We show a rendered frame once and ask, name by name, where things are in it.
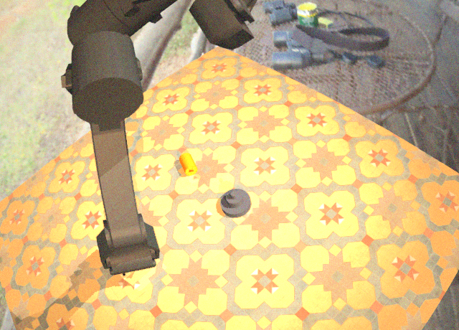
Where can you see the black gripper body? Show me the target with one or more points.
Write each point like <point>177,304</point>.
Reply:
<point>220,22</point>

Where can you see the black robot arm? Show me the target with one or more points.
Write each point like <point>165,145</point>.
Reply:
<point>104,79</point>

